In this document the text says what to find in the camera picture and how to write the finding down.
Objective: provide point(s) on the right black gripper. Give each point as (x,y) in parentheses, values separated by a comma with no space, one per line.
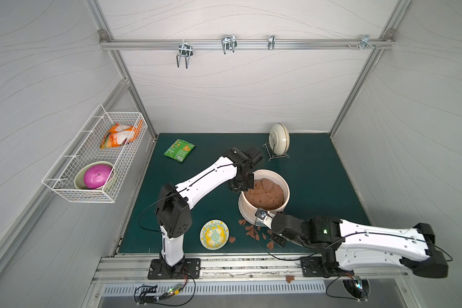
(275,228)

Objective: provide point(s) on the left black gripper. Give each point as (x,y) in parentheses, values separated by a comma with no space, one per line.
(244,181)

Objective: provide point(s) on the white ceramic pot with mud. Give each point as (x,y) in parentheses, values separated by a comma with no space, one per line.
(270,192)

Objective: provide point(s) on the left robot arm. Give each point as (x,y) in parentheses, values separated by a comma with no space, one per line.
(175,203)

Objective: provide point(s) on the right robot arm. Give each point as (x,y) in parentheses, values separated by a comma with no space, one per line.
(340,247)

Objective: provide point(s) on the cream plate on stand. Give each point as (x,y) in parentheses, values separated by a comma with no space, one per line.
(279,139)

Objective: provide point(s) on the yellow patterned small plate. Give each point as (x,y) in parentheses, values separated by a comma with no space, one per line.
(214,234)

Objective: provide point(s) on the green snack packet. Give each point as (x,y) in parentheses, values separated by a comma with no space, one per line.
(179,150)

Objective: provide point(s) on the orange snack bag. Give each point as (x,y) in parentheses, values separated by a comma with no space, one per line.
(121,134)

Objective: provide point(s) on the metal double hook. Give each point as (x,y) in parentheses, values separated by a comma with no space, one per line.
(185,52)

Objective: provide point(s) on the magenta bowl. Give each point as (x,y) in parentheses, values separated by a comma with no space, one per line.
(97,176)

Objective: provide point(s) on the pale green bowl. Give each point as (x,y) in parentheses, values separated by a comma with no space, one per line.
(78,179)

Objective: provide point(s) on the metal hook right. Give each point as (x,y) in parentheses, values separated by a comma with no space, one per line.
(364,44)

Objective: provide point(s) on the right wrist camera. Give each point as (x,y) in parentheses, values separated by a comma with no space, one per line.
(264,218)

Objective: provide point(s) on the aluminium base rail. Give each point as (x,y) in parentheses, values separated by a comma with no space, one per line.
(134,268)

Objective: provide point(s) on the white wire basket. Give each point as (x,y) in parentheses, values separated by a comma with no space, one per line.
(85,149)

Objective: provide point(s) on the aluminium top rail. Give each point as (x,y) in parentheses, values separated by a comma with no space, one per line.
(242,44)

